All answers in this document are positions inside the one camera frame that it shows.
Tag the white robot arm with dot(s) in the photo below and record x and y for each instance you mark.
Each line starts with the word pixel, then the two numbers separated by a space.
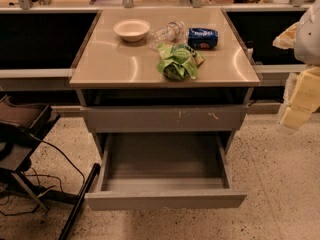
pixel 303 37

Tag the grey drawer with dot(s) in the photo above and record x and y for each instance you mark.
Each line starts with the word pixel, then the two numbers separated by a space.
pixel 125 119
pixel 147 171

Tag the drawer cabinet with steel top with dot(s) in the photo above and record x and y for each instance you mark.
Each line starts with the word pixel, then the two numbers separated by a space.
pixel 112 72

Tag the grey top drawer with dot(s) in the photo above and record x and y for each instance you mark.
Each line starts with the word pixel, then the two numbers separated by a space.
pixel 125 119

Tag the green chip bag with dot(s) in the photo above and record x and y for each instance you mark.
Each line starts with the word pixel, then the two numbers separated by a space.
pixel 179 62

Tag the blue soda can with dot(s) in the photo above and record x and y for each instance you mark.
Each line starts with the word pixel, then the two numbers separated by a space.
pixel 202 38

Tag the black rolling cart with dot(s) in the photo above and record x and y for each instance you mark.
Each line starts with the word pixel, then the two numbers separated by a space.
pixel 22 128

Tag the clear plastic water bottle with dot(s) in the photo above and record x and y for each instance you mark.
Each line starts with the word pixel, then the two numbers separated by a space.
pixel 166 33

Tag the yellow foam-covered gripper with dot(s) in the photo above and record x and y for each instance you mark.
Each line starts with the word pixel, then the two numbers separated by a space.
pixel 308 40

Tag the left counter bench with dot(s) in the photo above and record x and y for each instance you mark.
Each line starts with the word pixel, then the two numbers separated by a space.
pixel 42 43

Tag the white bowl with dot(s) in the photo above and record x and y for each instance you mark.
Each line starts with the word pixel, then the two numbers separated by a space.
pixel 132 30

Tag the black floor bar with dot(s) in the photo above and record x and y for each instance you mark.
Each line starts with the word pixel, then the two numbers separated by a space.
pixel 79 202

